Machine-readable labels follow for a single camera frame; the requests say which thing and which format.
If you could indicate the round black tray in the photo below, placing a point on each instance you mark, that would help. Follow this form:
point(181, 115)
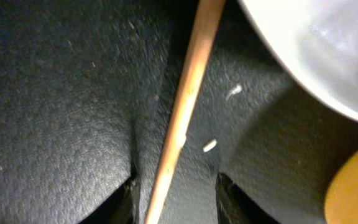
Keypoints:
point(86, 93)

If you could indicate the yellow bowl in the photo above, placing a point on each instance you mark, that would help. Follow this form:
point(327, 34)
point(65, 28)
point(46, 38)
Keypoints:
point(341, 201)

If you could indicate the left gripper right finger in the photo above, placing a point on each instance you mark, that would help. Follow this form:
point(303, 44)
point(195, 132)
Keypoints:
point(236, 207)

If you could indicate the white plate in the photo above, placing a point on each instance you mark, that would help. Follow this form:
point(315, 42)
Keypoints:
point(317, 42)

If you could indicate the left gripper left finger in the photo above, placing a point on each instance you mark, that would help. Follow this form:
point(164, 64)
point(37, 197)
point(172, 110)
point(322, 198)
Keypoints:
point(122, 207)

